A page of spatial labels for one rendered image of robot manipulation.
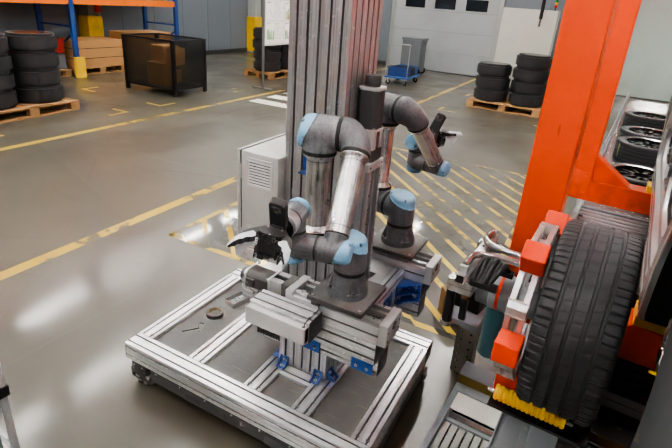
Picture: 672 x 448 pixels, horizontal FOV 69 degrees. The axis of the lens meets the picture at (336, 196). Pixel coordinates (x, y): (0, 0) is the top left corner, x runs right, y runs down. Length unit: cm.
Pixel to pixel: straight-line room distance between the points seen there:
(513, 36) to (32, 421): 1186
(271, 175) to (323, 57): 50
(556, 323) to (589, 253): 25
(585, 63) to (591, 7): 19
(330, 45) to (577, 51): 91
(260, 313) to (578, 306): 106
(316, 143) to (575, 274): 88
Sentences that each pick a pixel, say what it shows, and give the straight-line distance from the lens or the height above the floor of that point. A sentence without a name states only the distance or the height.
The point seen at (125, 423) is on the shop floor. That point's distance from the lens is 259.
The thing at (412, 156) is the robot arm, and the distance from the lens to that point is 238.
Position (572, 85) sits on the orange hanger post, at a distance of 208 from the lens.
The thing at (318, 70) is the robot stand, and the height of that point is 158.
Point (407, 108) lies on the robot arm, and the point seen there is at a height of 143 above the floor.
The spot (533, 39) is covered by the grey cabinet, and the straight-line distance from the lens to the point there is 1276.
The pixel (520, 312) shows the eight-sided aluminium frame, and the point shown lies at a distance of 166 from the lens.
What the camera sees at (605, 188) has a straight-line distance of 415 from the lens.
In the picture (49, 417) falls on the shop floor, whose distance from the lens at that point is 272.
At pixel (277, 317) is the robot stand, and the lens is 185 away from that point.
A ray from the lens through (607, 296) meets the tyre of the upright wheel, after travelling 162.
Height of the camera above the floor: 182
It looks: 22 degrees down
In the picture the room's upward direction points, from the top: 4 degrees clockwise
